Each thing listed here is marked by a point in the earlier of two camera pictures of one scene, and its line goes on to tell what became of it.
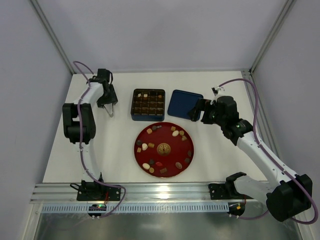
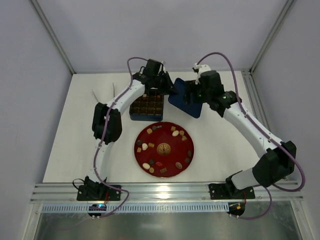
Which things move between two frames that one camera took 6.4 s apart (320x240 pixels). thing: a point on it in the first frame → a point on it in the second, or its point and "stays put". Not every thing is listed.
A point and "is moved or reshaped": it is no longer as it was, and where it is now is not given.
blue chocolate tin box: x=148 y=105 stays put
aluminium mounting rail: x=130 y=193 stays put
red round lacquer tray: x=163 y=150 stays put
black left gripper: x=107 y=100 → x=163 y=81
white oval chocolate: x=146 y=166 stays put
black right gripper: x=206 y=111 → x=189 y=90
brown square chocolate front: x=163 y=170 stays put
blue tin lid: x=182 y=102 is moved or reshaped
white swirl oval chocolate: x=175 y=133 stays put
